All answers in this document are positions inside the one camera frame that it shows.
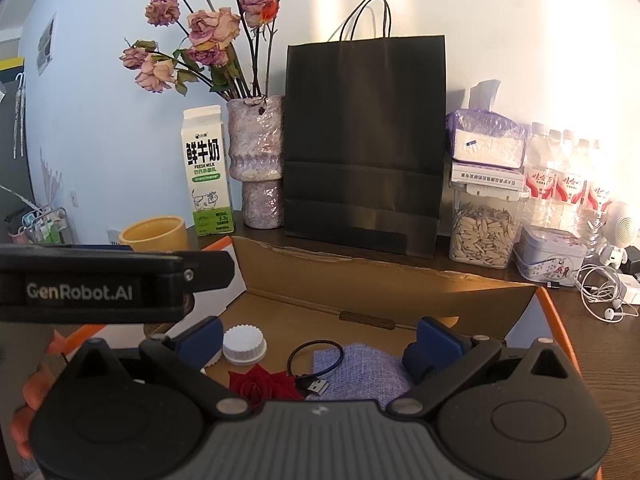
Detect yellow mug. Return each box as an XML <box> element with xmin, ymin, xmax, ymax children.
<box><xmin>119</xmin><ymin>216</ymin><xmax>190</xmax><ymax>253</ymax></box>

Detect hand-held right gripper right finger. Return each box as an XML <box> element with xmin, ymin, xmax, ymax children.
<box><xmin>385</xmin><ymin>316</ymin><xmax>586</xmax><ymax>418</ymax></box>

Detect purple cloth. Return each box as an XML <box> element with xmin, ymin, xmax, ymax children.
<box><xmin>305</xmin><ymin>343</ymin><xmax>414</xmax><ymax>409</ymax></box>

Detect white ribbed lid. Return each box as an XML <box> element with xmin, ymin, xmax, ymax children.
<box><xmin>222</xmin><ymin>326</ymin><xmax>268</xmax><ymax>365</ymax></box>

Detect red artificial rose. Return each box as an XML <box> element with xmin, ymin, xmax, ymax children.
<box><xmin>227</xmin><ymin>364</ymin><xmax>307</xmax><ymax>409</ymax></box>

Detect black paper bag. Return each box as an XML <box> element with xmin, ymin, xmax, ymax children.
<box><xmin>283</xmin><ymin>0</ymin><xmax>447</xmax><ymax>259</ymax></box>

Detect floral tin box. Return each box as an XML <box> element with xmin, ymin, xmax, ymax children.
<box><xmin>514</xmin><ymin>225</ymin><xmax>589</xmax><ymax>287</ymax></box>

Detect white power adapter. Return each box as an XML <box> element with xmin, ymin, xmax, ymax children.
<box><xmin>619</xmin><ymin>275</ymin><xmax>640</xmax><ymax>306</ymax></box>

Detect white round speaker figure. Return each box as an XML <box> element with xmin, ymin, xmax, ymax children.
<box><xmin>597</xmin><ymin>201</ymin><xmax>640</xmax><ymax>267</ymax></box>

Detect white flat box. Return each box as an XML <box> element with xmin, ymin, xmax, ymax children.
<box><xmin>450</xmin><ymin>162</ymin><xmax>526</xmax><ymax>195</ymax></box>

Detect wire storage rack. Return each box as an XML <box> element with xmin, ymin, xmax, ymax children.
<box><xmin>5</xmin><ymin>204</ymin><xmax>76</xmax><ymax>247</ymax></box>

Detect red cardboard box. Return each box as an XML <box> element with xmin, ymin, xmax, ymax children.
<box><xmin>10</xmin><ymin>235</ymin><xmax>606</xmax><ymax>480</ymax></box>

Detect dried pink roses bouquet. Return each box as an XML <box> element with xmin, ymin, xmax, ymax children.
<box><xmin>119</xmin><ymin>0</ymin><xmax>281</xmax><ymax>101</ymax></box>

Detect white green milk carton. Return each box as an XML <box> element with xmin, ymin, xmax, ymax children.
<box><xmin>181</xmin><ymin>105</ymin><xmax>235</xmax><ymax>237</ymax></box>

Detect white earphones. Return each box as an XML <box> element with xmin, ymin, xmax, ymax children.
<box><xmin>574</xmin><ymin>264</ymin><xmax>640</xmax><ymax>322</ymax></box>

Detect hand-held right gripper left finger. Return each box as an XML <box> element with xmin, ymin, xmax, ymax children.
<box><xmin>60</xmin><ymin>316</ymin><xmax>251</xmax><ymax>421</ymax></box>

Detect purple tissue pack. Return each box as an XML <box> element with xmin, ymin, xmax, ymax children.
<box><xmin>446</xmin><ymin>79</ymin><xmax>529</xmax><ymax>170</ymax></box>

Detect purple ceramic vase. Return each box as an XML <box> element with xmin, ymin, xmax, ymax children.
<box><xmin>227</xmin><ymin>95</ymin><xmax>287</xmax><ymax>230</ymax></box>

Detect clear seed container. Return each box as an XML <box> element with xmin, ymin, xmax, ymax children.
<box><xmin>448</xmin><ymin>185</ymin><xmax>531</xmax><ymax>269</ymax></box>

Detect black usb cable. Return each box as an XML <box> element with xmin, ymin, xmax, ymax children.
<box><xmin>287</xmin><ymin>341</ymin><xmax>346</xmax><ymax>397</ymax></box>

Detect pack of water bottles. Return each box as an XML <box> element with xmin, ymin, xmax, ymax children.
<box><xmin>522</xmin><ymin>121</ymin><xmax>621</xmax><ymax>256</ymax></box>

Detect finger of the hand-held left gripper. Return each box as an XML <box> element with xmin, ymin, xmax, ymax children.
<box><xmin>180</xmin><ymin>249</ymin><xmax>237</xmax><ymax>295</ymax></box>

